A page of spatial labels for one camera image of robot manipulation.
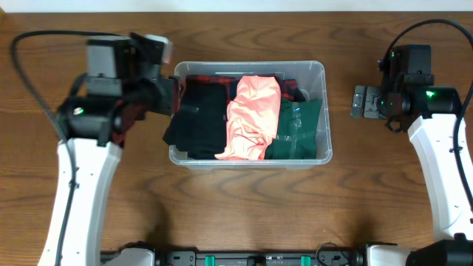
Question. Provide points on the clear plastic storage bin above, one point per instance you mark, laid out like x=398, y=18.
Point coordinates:
x=310, y=76

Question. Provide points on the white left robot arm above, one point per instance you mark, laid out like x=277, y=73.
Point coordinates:
x=94, y=132

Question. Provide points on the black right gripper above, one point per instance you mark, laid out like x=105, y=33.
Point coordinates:
x=372, y=109

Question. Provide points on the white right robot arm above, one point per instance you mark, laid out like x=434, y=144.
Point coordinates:
x=438, y=135

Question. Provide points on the black taped garment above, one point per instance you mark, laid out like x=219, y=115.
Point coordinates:
x=199, y=126

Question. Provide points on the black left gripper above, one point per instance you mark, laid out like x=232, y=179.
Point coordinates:
x=167, y=95

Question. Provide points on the pink garment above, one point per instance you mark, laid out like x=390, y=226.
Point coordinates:
x=253, y=117

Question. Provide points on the dark green taped garment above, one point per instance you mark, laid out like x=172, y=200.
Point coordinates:
x=296, y=133

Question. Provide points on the red plaid garment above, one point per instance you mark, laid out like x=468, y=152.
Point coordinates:
x=230, y=85

